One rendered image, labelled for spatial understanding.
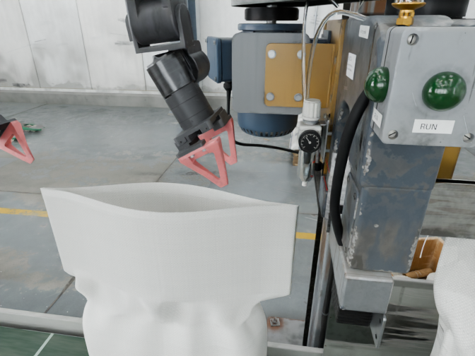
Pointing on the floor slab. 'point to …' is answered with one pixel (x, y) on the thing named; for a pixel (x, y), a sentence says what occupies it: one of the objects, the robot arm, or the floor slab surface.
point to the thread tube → (418, 273)
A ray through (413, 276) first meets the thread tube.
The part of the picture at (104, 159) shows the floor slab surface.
